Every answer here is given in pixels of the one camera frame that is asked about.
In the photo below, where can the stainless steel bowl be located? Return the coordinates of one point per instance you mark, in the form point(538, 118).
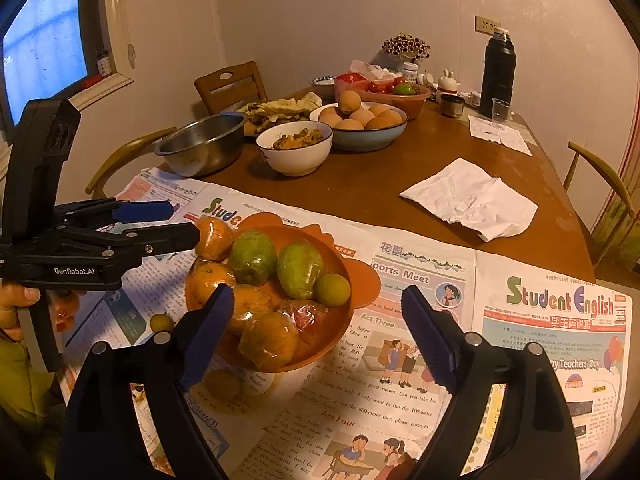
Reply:
point(200, 155)

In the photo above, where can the window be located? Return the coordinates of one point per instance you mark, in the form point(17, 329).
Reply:
point(45, 45)

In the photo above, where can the wrapped red fruit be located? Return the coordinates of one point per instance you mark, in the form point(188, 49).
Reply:
point(305, 312)

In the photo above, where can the green lime in basket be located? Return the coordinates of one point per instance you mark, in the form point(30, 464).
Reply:
point(404, 89)

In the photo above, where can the clear plastic cup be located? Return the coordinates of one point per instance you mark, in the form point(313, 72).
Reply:
point(501, 115)

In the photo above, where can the pink plastic basket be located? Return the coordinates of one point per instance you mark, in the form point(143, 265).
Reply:
point(412, 102)

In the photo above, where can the plate of fried flatbread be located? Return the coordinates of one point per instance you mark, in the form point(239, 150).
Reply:
point(280, 110)

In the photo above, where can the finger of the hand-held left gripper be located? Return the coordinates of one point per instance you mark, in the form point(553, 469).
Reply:
point(145, 210)
point(165, 240)

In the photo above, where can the small blue rimmed bowl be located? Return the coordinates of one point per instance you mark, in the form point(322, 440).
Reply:
point(322, 85)

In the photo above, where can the crumpled white napkin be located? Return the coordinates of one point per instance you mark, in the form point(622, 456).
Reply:
point(470, 200)

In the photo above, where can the newspaper with balloon picture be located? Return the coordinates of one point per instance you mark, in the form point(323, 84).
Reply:
point(550, 400)

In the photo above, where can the small bottle on windowsill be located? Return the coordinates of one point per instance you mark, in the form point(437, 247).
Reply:
point(104, 64)

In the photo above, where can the black thermos flask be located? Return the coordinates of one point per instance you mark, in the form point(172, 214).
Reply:
point(497, 75)

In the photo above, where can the small white jar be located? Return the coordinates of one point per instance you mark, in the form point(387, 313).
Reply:
point(410, 74)

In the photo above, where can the white paper sheet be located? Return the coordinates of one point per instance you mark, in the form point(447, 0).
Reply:
point(500, 135)

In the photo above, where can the red snack packet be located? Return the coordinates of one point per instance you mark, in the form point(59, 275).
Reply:
point(352, 85)

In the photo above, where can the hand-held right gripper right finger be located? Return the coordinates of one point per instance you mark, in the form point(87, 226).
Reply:
point(430, 340)

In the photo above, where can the wall socket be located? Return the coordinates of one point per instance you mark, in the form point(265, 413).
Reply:
point(488, 24)

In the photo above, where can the curved wooden armchair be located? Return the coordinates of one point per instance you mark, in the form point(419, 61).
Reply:
point(125, 155)
point(595, 165)

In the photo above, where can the white bowl with food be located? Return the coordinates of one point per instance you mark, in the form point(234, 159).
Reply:
point(295, 160)

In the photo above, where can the orange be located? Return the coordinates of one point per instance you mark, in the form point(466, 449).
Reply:
point(250, 305)
point(207, 277)
point(267, 342)
point(212, 237)

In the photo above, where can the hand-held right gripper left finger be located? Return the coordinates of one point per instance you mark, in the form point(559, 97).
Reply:
point(210, 330)

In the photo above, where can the pile of brown eggs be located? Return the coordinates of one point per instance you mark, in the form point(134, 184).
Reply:
point(360, 115)

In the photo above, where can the small metal cup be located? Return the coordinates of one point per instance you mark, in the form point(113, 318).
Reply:
point(451, 106)

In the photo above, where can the small green lime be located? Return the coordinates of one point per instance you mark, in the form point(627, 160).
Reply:
point(331, 290)
point(161, 322)

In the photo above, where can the small white cup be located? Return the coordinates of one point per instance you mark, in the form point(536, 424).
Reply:
point(426, 80)

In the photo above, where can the green fruit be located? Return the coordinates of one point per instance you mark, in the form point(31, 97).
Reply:
point(252, 257)
point(300, 270)

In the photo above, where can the large colourful newspaper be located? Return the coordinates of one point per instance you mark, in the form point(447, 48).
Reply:
point(380, 400)

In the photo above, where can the person's left hand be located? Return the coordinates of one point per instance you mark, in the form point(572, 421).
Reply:
point(12, 310)

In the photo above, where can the white rabbit figurine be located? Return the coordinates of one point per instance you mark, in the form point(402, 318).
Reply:
point(447, 85)

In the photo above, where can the orange plate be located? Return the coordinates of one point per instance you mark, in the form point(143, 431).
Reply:
point(342, 330)

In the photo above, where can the dried flower bouquet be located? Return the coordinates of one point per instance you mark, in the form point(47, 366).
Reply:
point(406, 47)

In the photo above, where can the blue enamel bowl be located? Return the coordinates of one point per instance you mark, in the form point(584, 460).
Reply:
point(370, 139)

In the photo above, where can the wooden chair with slotted back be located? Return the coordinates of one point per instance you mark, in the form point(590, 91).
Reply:
point(230, 85)

